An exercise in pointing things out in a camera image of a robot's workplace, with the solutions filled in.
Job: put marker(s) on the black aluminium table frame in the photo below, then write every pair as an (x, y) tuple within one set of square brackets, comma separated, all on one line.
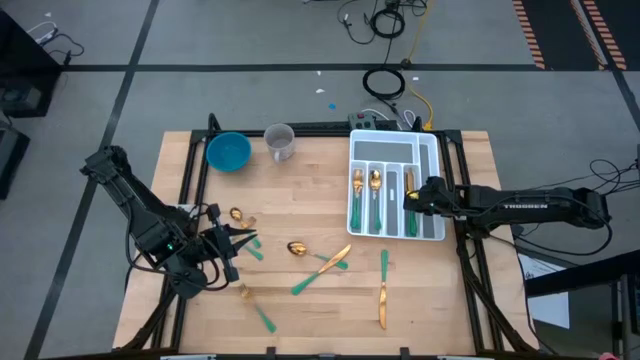
[(315, 132)]

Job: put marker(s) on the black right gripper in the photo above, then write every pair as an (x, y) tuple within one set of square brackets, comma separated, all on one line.
[(430, 197)]

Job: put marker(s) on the black orange striped floor mat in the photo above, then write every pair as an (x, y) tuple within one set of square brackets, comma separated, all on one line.
[(560, 30)]

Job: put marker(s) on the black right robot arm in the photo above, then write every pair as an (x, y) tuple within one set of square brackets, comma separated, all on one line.
[(525, 205)]

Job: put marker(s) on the black box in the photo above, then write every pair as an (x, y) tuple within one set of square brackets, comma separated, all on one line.
[(10, 160)]

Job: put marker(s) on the white paper sheet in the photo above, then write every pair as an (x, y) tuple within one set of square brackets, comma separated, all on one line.
[(550, 310)]

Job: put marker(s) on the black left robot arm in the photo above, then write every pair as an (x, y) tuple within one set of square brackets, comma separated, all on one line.
[(135, 200)]

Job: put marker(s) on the black metal stand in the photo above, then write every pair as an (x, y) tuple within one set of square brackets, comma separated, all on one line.
[(627, 320)]

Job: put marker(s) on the grey patterned mug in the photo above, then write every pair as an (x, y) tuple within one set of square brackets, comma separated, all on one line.
[(279, 142)]

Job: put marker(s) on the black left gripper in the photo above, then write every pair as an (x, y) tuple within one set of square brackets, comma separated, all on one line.
[(217, 245)]

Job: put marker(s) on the black desk bar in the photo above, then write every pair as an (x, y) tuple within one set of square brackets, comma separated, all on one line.
[(580, 274)]

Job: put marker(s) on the white cutlery organizer tray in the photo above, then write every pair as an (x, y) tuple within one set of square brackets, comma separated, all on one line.
[(384, 151)]

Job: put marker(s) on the pink object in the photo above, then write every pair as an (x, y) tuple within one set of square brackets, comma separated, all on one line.
[(607, 357)]

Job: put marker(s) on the blue bowl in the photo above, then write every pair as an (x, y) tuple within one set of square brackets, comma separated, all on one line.
[(228, 152)]

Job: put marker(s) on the black cabinet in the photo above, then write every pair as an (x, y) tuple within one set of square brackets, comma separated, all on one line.
[(20, 60)]

